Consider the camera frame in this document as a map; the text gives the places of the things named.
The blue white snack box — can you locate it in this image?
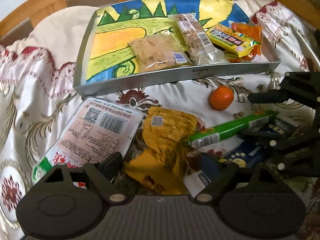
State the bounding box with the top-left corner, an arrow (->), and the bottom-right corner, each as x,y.
183,118 -> 301,198

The white pink snack bag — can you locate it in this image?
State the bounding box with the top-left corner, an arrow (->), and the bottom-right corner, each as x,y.
31,97 -> 144,184

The gold foil snack packet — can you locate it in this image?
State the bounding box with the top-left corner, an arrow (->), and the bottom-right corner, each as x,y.
125,107 -> 197,195

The small orange mandarin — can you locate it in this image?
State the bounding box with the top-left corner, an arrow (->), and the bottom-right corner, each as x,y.
209,86 -> 234,111

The orange sauce packet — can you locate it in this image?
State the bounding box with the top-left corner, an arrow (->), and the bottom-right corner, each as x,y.
224,22 -> 263,63

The yellow green biscuit packet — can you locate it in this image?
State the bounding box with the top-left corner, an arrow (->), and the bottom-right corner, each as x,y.
206,23 -> 260,57

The clear brown pastry packet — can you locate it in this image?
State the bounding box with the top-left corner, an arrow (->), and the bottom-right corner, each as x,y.
168,13 -> 229,65

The beige cracker snack bag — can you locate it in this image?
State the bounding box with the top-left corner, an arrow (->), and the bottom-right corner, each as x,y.
130,34 -> 192,73

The grey metal tray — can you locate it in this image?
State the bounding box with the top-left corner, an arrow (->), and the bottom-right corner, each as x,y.
73,11 -> 280,97

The floral satin bed cover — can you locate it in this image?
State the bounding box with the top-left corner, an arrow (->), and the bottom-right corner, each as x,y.
1,0 -> 319,239

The cream pillow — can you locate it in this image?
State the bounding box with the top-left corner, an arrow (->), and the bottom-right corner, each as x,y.
1,6 -> 97,69

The dinosaur drawing tray liner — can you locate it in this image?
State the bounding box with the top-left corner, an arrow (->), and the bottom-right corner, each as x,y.
85,0 -> 249,84

